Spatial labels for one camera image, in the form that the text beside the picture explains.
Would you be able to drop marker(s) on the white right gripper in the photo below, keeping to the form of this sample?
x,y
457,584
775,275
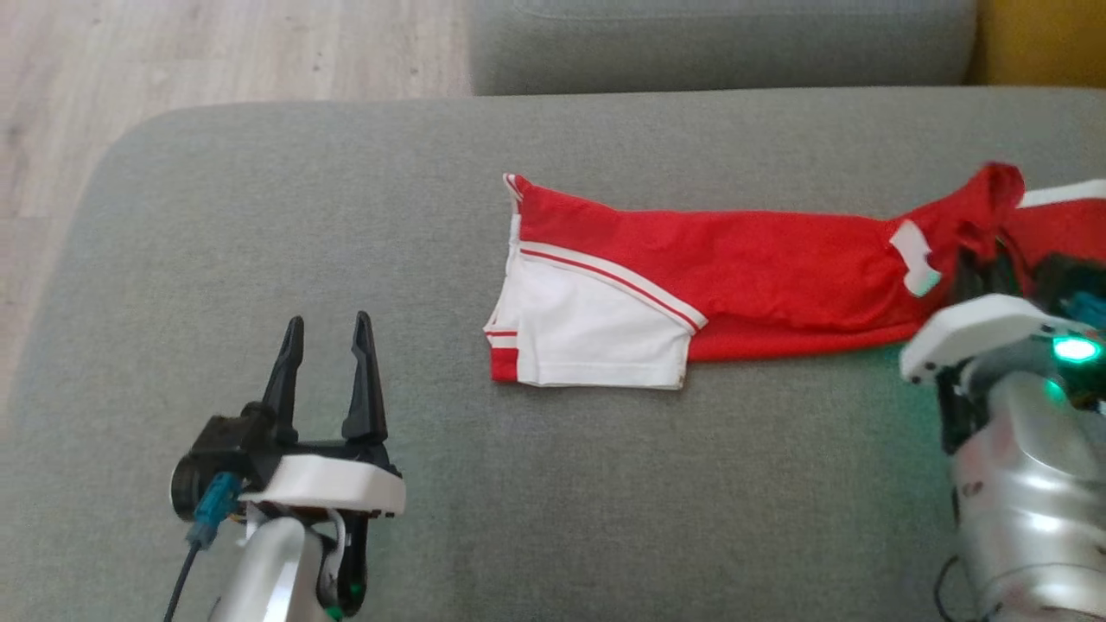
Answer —
x,y
976,333

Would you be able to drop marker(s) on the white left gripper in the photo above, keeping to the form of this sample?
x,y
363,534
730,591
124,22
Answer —
x,y
337,484

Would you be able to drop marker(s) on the red shorts with white stripe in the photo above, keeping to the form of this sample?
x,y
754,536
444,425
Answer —
x,y
1063,229

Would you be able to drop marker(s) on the red white numbered jersey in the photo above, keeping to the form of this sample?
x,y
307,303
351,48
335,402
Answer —
x,y
760,276

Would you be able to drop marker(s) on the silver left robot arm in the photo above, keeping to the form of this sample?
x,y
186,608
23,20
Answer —
x,y
268,570

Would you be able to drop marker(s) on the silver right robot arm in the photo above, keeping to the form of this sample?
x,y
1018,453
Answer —
x,y
1028,492

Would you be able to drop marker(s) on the yellow upholstered panel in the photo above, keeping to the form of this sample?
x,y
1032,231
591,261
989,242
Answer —
x,y
1037,39

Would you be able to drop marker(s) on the large grey sofa seat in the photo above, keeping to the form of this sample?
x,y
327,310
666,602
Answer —
x,y
605,518

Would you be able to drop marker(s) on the small grey sofa cushion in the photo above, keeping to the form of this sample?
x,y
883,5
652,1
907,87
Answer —
x,y
717,43

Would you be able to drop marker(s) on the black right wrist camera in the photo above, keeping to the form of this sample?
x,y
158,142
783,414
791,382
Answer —
x,y
1067,276

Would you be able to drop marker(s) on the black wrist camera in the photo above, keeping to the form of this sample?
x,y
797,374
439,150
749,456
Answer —
x,y
1067,276
220,441

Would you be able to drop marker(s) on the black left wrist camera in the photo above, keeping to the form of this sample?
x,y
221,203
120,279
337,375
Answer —
x,y
220,441

